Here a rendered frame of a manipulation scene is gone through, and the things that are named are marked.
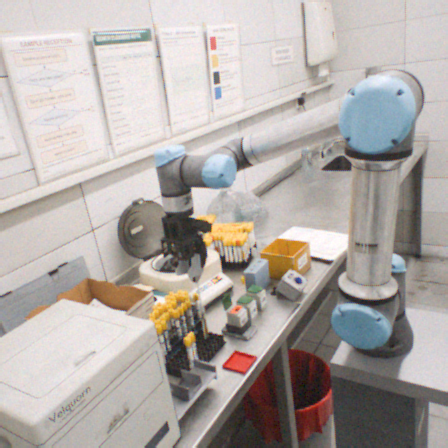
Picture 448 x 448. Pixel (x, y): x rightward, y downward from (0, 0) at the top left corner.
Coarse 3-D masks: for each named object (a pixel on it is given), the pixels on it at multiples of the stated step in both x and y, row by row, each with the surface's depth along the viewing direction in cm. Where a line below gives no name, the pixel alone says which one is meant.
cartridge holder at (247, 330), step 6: (228, 324) 128; (246, 324) 127; (222, 330) 130; (228, 330) 129; (234, 330) 127; (240, 330) 126; (246, 330) 127; (252, 330) 127; (234, 336) 128; (240, 336) 126; (246, 336) 125
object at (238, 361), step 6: (234, 354) 120; (240, 354) 120; (246, 354) 119; (228, 360) 118; (234, 360) 118; (240, 360) 118; (246, 360) 117; (252, 360) 116; (222, 366) 116; (228, 366) 115; (234, 366) 116; (240, 366) 115; (246, 366) 115; (240, 372) 113
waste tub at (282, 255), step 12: (276, 240) 164; (288, 240) 162; (264, 252) 155; (276, 252) 165; (288, 252) 164; (300, 252) 152; (276, 264) 153; (288, 264) 150; (300, 264) 153; (276, 276) 155
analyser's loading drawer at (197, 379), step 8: (200, 368) 111; (208, 368) 109; (216, 368) 109; (184, 376) 107; (192, 376) 105; (200, 376) 104; (208, 376) 108; (216, 376) 109; (176, 384) 102; (184, 384) 106; (192, 384) 106; (200, 384) 104; (176, 392) 103; (184, 392) 101; (192, 392) 102; (200, 392) 104; (176, 400) 102; (184, 400) 101; (192, 400) 101; (176, 408) 100; (184, 408) 99
